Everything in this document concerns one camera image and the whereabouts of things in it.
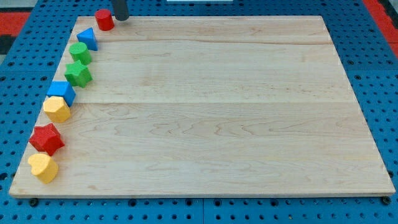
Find red cylinder block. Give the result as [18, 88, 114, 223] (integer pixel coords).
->
[95, 9, 114, 31]

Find wooden board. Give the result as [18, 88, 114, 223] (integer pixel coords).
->
[9, 16, 396, 198]

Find green star block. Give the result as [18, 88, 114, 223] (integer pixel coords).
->
[64, 60, 93, 88]

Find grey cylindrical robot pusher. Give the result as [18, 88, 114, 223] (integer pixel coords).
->
[111, 0, 129, 21]

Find blue triangle block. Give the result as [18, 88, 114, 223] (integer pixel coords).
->
[76, 27, 98, 51]

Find green cylinder block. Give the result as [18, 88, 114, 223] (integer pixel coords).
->
[68, 42, 92, 65]

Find blue cube block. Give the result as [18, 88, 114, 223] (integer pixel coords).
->
[47, 81, 76, 106]

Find yellow hexagon block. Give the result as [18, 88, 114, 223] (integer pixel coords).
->
[43, 96, 71, 123]

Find red star block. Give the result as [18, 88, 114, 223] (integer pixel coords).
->
[29, 123, 65, 156]

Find yellow heart block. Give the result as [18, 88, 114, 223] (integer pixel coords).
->
[28, 153, 59, 184]

